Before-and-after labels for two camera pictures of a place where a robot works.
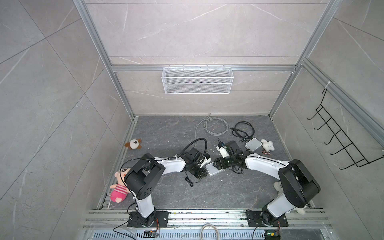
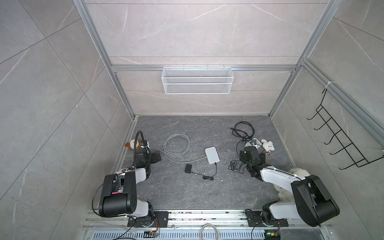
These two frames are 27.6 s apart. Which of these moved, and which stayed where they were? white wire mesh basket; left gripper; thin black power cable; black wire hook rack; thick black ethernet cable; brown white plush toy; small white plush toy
Moved: left gripper
Stayed: brown white plush toy; thin black power cable; black wire hook rack; thick black ethernet cable; white wire mesh basket; small white plush toy
